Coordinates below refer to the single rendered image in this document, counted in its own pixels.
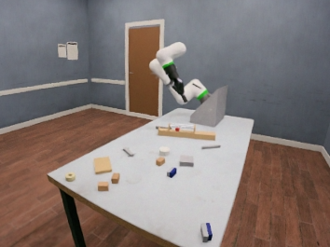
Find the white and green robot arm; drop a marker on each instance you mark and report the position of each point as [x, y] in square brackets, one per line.
[163, 65]

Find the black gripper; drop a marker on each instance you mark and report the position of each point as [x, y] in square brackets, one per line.
[177, 85]

